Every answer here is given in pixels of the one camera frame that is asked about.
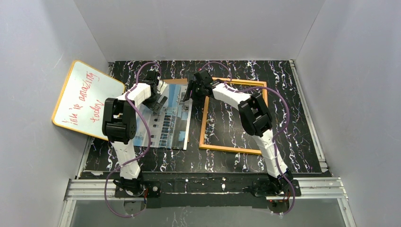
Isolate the building photo print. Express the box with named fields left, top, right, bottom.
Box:
left=133, top=84, right=192, bottom=150

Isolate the yellow wooden picture frame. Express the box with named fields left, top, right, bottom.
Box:
left=199, top=79, right=267, bottom=155

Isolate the brown cardboard backing board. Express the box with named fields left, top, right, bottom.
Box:
left=158, top=79, right=192, bottom=149

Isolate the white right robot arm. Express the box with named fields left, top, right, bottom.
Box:
left=183, top=70, right=290, bottom=182

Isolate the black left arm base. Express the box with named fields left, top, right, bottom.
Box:
left=113, top=179, right=161, bottom=198

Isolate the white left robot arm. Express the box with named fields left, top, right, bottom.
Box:
left=102, top=70, right=167, bottom=180

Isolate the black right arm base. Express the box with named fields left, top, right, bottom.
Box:
left=249, top=179, right=302, bottom=203

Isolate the whiteboard with red writing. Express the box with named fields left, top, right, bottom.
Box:
left=52, top=60, right=125, bottom=140

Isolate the aluminium rail base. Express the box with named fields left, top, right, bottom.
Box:
left=58, top=177, right=356, bottom=227

